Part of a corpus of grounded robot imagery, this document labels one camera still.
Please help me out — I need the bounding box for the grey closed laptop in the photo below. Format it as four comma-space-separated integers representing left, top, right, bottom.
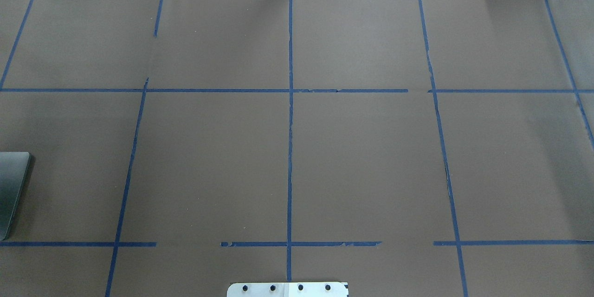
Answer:
0, 152, 32, 241

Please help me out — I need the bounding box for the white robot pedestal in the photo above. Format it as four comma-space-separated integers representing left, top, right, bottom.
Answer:
226, 282, 349, 297

